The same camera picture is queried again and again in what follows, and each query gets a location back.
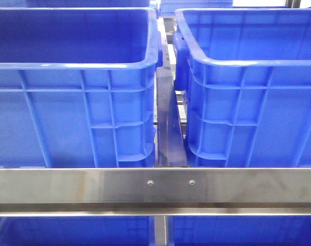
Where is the blue bin behind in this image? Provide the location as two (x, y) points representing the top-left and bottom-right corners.
(160, 0), (233, 17)

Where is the steel rack front rail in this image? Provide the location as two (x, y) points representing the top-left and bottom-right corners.
(0, 167), (311, 216)

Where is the blue bin with buttons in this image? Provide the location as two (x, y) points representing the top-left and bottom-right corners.
(175, 8), (311, 168)

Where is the blue bin at left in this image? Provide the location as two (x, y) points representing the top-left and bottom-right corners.
(0, 8), (162, 168)

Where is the lower right blue bin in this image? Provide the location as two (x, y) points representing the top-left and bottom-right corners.
(169, 216), (311, 245)

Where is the steel centre divider rail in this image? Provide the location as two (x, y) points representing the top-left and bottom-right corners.
(155, 42), (189, 168)

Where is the lower left blue bin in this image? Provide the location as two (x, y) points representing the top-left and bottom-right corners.
(0, 216), (155, 245)

